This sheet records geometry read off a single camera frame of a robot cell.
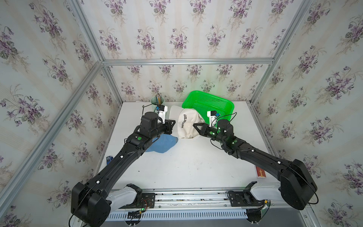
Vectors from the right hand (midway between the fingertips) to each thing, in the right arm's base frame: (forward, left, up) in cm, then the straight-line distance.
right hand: (194, 126), depth 77 cm
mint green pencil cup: (+30, +29, -10) cm, 43 cm away
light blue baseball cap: (-4, +19, -14) cm, 24 cm away
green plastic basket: (+39, -10, -21) cm, 46 cm away
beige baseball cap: (+3, +5, +1) cm, 7 cm away
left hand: (-1, +10, +4) cm, 10 cm away
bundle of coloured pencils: (+29, +25, -7) cm, 39 cm away
